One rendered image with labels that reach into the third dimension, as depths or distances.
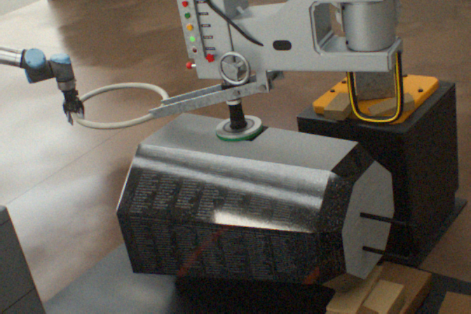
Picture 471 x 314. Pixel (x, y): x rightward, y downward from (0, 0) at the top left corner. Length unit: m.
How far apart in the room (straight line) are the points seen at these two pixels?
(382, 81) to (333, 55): 0.74
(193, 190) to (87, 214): 1.64
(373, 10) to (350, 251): 0.95
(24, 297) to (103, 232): 1.19
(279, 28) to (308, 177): 0.61
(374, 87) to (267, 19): 0.87
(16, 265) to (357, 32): 1.74
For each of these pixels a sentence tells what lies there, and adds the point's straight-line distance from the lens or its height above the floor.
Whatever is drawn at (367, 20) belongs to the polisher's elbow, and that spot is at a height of 1.39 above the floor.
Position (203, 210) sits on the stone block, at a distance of 3.00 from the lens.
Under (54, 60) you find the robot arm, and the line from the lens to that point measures 3.40.
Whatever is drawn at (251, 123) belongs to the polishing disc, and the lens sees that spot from 3.21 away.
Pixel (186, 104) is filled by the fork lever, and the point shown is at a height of 1.00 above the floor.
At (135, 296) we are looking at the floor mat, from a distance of 3.73.
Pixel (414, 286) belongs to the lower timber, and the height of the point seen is 0.10.
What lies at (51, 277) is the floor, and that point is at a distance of 4.11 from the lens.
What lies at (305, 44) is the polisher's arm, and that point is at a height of 1.30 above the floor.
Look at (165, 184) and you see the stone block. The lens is 3.15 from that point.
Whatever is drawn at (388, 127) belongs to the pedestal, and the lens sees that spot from 3.30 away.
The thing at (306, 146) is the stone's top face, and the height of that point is 0.85.
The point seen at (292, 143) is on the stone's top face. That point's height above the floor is 0.85.
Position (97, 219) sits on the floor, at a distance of 4.51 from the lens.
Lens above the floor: 2.21
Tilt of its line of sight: 26 degrees down
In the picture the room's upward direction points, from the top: 11 degrees counter-clockwise
